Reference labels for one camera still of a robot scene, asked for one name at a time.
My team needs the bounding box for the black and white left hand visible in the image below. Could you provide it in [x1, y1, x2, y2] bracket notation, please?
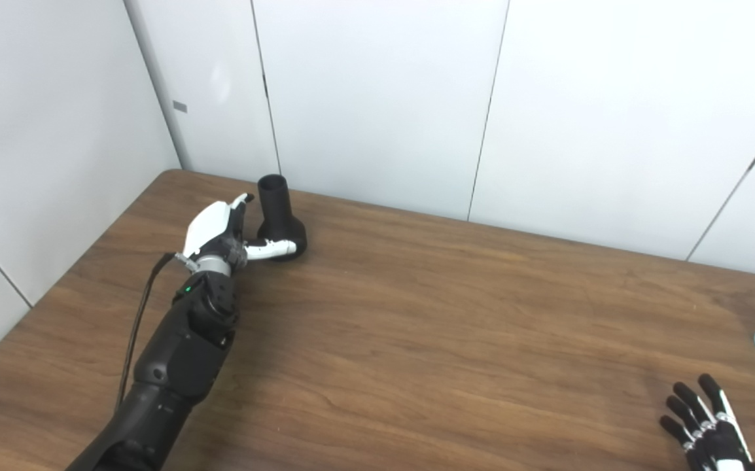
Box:
[181, 192, 298, 270]

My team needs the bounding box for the black and white right hand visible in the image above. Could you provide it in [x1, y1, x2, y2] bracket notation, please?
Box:
[659, 374, 755, 471]

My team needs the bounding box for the black funnel-shaped nozzle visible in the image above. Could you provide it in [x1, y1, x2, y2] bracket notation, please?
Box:
[256, 174, 307, 262]

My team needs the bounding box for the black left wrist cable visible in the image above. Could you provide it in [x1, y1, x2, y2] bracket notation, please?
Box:
[116, 252, 179, 410]

